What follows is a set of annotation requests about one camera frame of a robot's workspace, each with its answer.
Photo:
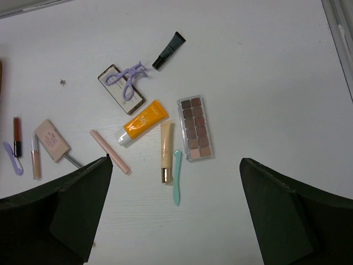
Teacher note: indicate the black cosmetic tube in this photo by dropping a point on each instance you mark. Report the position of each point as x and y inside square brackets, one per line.
[175, 43]

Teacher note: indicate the red lip gloss tube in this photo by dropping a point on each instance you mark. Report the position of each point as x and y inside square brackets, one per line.
[17, 143]

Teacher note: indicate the brown eyeshadow palette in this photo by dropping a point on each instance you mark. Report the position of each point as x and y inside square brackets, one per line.
[194, 128]

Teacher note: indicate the orange sunscreen tube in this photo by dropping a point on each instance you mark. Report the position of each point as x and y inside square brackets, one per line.
[149, 117]

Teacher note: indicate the beige concealer tube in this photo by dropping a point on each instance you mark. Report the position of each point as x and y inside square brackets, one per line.
[35, 158]

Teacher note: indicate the beige foundation tube gold cap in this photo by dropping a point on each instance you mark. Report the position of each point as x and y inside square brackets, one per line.
[166, 151]

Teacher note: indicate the checkered eyeliner pen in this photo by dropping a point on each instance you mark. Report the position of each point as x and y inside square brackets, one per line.
[72, 160]

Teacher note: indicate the gold-rimmed compact palette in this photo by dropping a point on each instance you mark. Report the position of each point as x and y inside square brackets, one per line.
[116, 91]

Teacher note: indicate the beige rectangular compact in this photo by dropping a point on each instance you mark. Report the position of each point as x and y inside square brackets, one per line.
[52, 141]

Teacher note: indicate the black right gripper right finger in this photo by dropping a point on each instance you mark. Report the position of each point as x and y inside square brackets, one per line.
[296, 223]

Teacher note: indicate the wicker organizer basket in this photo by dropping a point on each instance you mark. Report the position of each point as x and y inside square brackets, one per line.
[1, 74]

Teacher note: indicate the pink cosmetic pencil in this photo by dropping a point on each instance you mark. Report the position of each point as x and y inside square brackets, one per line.
[109, 150]

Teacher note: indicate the purple eyelash curler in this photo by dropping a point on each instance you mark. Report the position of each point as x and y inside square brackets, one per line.
[131, 73]

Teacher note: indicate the mint green eyebrow razor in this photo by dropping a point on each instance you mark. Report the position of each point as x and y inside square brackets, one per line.
[176, 174]

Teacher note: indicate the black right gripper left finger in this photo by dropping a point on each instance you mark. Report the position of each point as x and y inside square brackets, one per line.
[56, 222]

